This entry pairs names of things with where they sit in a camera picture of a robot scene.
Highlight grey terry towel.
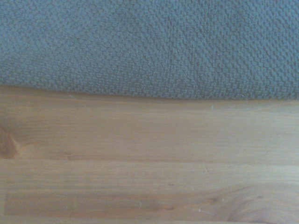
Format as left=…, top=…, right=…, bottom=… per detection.
left=0, top=0, right=299, bottom=101

